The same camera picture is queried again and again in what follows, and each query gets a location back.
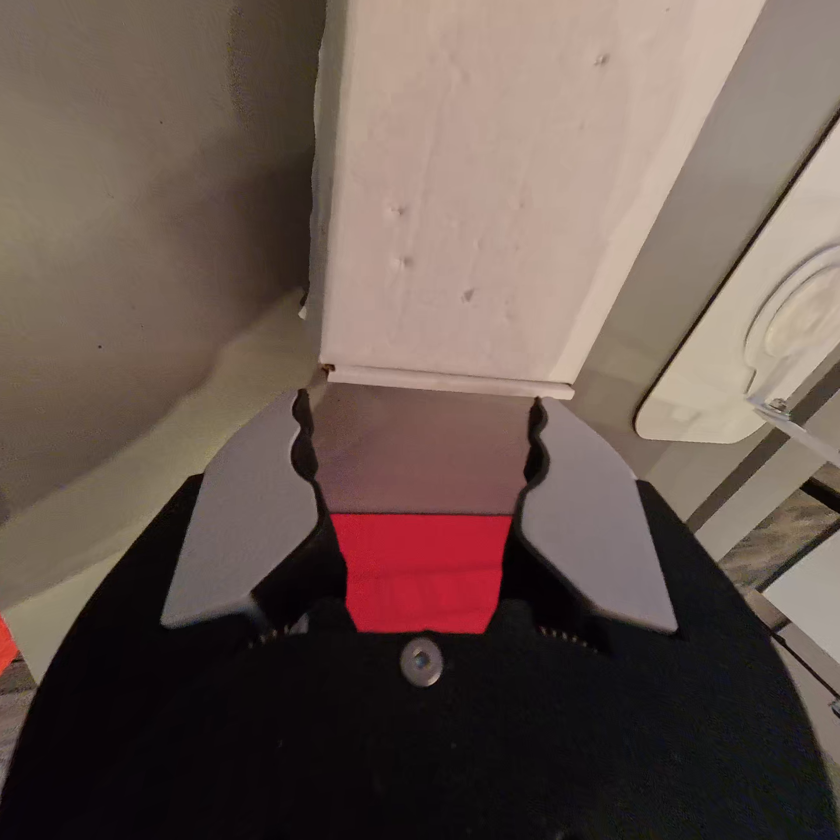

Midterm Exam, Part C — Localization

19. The white rounded board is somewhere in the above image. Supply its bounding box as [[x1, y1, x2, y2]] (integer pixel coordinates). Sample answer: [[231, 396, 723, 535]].
[[633, 131, 840, 447]]

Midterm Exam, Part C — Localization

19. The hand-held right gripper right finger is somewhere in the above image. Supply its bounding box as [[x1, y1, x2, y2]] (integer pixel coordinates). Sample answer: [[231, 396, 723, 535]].
[[514, 396, 678, 635]]

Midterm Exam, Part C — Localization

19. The grey metal frame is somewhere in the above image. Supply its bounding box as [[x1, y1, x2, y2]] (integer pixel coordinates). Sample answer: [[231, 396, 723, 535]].
[[686, 367, 840, 710]]

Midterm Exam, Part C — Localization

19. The red cube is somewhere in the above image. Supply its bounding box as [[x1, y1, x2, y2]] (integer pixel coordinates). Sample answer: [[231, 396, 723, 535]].
[[330, 513, 514, 635]]

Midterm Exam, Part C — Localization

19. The white cardboard box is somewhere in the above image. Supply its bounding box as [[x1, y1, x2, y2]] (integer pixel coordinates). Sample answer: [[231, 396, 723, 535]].
[[0, 0, 770, 657]]

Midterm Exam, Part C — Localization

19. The metal bracket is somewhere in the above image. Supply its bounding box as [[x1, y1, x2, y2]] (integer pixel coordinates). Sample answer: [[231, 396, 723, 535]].
[[748, 395, 840, 462]]

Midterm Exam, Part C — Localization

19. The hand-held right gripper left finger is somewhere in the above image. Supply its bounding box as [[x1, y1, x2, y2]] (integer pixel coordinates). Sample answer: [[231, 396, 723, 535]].
[[160, 389, 329, 631]]

